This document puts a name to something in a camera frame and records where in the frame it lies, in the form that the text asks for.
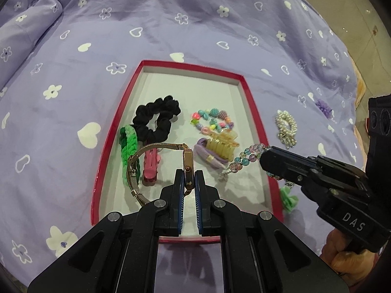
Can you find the person's right hand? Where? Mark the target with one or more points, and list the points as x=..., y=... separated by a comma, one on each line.
x=345, y=258

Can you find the purple floral duvet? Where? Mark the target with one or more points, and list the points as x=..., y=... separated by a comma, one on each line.
x=183, y=21

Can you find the red shallow box tray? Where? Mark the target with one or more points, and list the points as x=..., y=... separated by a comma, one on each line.
x=189, y=91

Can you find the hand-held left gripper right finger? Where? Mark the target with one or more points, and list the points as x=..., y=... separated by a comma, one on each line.
x=199, y=195

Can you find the pink hair clip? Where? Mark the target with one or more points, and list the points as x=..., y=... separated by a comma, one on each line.
x=149, y=168

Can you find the green flower hair clip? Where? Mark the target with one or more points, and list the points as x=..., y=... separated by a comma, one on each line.
x=288, y=200

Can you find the purple flower scrunchie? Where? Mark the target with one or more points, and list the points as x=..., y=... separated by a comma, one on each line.
x=322, y=106

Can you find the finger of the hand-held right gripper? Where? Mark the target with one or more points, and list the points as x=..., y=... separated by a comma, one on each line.
x=281, y=169
x=293, y=157

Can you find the yellow claw hair clip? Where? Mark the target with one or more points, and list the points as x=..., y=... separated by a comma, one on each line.
x=220, y=148

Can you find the yellow mat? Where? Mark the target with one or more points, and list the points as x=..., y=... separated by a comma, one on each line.
x=360, y=97

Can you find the black scrunchie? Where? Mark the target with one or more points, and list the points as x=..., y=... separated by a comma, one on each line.
x=143, y=113

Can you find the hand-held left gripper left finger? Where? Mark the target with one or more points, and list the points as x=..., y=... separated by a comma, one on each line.
x=180, y=195

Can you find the gold mesh wristwatch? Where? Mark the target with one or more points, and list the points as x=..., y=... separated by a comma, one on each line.
x=188, y=161

